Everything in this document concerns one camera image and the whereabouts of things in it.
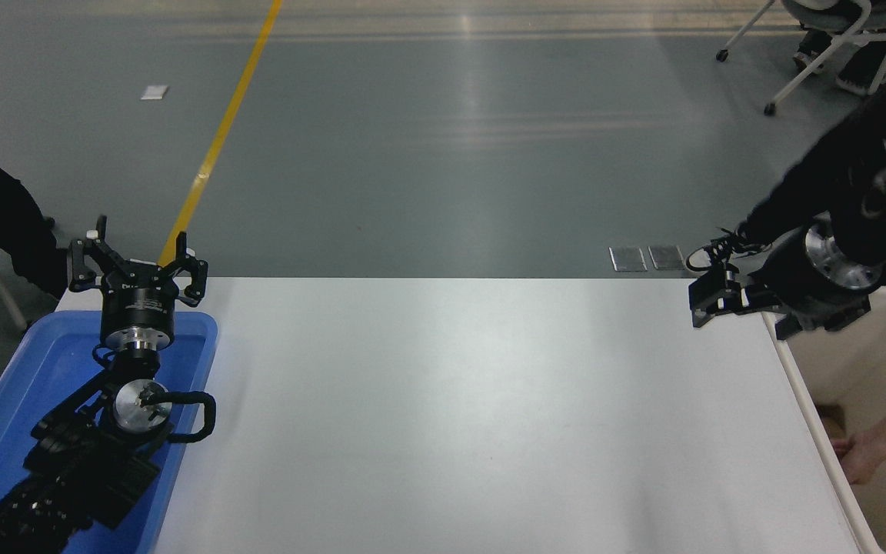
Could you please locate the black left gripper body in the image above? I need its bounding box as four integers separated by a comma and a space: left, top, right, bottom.
99, 263, 179, 339

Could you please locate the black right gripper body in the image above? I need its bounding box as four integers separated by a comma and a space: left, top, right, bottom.
764, 231, 871, 317

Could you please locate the person's hand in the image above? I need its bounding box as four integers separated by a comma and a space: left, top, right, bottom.
832, 432, 886, 486

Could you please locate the silver floor plate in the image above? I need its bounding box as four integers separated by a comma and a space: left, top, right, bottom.
648, 246, 686, 272
610, 248, 648, 274

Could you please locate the standing person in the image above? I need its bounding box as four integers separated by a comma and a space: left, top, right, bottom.
685, 42, 886, 272

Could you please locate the large pale bin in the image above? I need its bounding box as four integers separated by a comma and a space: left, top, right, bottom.
762, 285, 886, 554

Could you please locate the blue plastic tray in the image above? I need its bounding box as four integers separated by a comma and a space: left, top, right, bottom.
0, 310, 218, 554

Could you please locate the seated person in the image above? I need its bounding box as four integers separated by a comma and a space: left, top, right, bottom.
793, 0, 886, 97

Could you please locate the white wheeled office chair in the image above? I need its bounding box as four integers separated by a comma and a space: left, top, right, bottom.
716, 0, 886, 116

